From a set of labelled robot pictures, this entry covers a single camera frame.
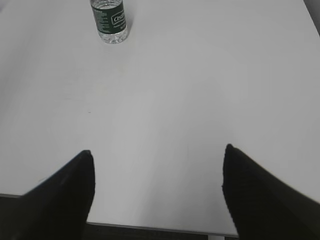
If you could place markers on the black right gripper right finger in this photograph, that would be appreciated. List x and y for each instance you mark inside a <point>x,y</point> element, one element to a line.
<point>261,206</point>

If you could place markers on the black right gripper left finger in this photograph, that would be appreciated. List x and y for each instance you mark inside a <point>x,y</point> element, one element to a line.
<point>56,209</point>

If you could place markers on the clear water bottle green label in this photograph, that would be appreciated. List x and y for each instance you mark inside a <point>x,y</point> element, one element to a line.
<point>110,20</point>

